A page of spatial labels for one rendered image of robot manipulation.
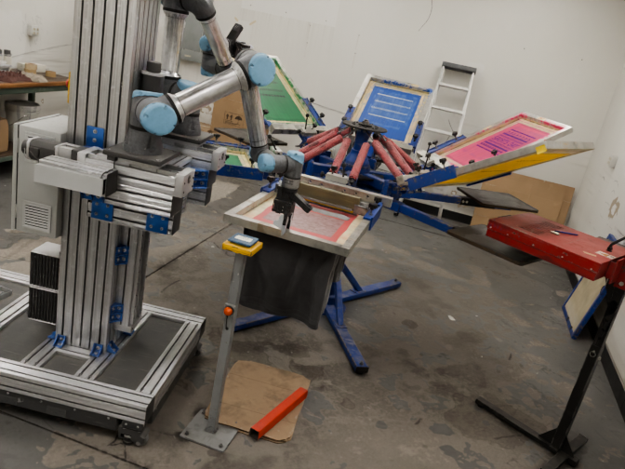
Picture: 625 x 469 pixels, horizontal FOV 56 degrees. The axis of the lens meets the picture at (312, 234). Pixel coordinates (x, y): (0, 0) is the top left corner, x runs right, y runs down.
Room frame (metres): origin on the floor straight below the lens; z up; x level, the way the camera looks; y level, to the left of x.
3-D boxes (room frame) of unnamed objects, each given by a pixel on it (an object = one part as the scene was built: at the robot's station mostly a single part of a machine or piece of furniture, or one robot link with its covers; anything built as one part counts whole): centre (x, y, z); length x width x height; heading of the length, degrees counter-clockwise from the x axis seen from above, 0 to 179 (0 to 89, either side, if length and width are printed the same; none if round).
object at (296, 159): (2.41, 0.14, 1.28); 0.09 x 0.08 x 0.11; 122
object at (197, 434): (2.25, 0.27, 0.48); 0.22 x 0.22 x 0.96; 78
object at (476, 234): (3.35, -0.68, 0.91); 1.34 x 0.40 x 0.08; 48
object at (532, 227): (2.85, -1.24, 1.06); 0.61 x 0.46 x 0.12; 48
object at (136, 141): (2.21, 0.71, 1.31); 0.15 x 0.15 x 0.10
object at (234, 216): (2.77, 0.04, 0.97); 0.79 x 0.58 x 0.04; 168
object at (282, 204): (2.41, 0.14, 1.12); 0.09 x 0.08 x 0.12; 78
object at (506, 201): (4.01, -0.83, 0.91); 1.34 x 0.40 x 0.08; 108
